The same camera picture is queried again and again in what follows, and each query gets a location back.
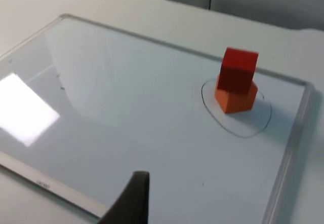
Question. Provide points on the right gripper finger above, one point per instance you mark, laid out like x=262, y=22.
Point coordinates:
x=132, y=203

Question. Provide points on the red cube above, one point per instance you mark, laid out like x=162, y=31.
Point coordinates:
x=238, y=72

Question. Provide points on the orange cube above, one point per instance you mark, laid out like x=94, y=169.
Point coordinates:
x=236, y=102

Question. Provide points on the grey-framed whiteboard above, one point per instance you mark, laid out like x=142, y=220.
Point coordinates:
x=141, y=122

